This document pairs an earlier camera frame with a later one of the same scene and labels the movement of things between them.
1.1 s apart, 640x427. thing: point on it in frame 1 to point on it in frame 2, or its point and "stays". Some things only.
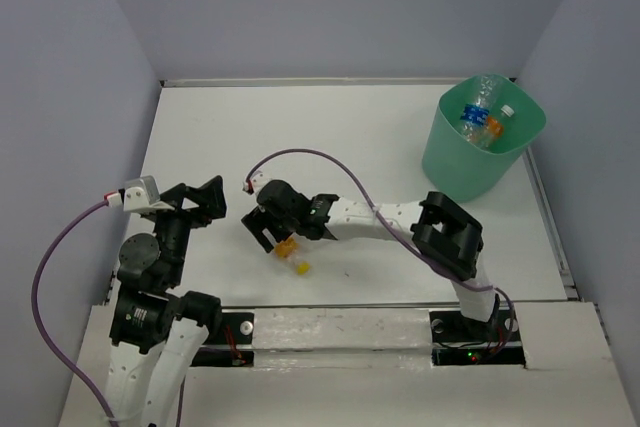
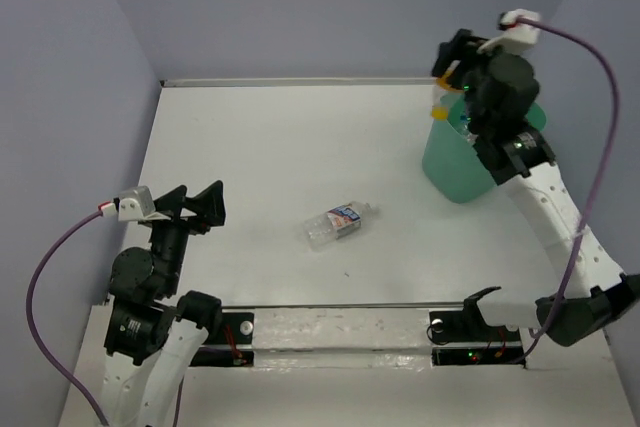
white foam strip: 342,338 stays
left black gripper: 210,195 stays
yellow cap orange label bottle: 289,250 to 443,87
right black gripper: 256,220 to 460,48
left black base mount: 235,328 stays
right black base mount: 458,340 stays
